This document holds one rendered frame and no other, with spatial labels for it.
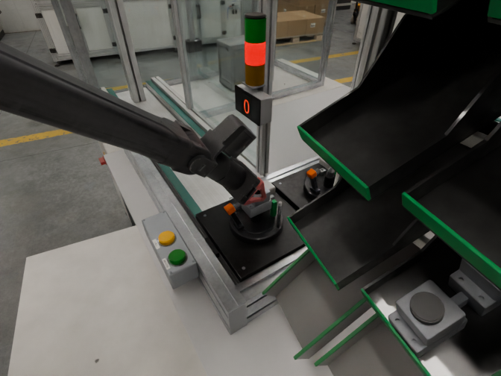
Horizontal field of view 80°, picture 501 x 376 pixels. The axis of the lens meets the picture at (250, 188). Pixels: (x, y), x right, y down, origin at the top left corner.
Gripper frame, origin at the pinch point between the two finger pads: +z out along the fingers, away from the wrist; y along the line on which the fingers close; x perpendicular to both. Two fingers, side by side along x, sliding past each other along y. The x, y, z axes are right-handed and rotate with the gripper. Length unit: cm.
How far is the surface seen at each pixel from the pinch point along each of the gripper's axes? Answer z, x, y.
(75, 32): -29, 1, 82
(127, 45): -6, -7, 105
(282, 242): 9.3, 5.7, -9.1
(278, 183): 17.9, -4.2, 9.9
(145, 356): -6.8, 41.5, -10.7
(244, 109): -2.6, -14.1, 19.7
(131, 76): 3, 3, 105
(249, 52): -13.7, -24.1, 18.1
